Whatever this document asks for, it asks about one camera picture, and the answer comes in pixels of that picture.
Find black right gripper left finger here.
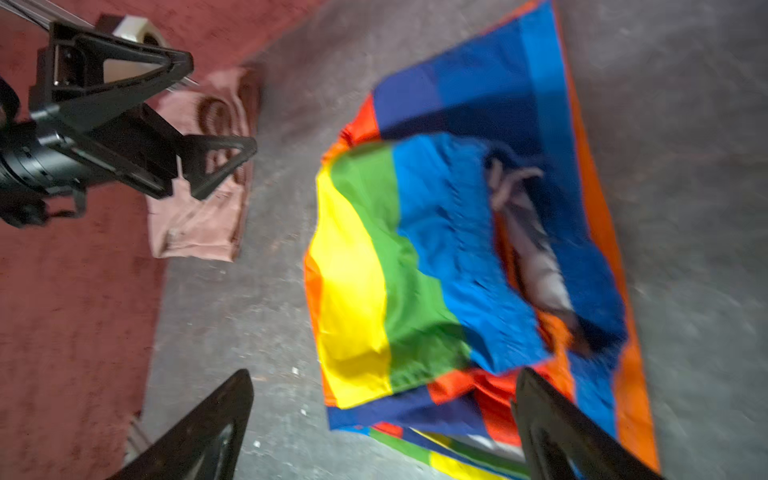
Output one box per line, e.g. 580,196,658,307
111,369,254,480

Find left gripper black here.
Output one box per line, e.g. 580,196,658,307
1,21,257,228

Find colourful shorts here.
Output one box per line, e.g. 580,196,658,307
304,1,660,479

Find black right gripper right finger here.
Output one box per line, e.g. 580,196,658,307
511,367,661,479

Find pink shorts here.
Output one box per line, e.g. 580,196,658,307
147,67,263,262

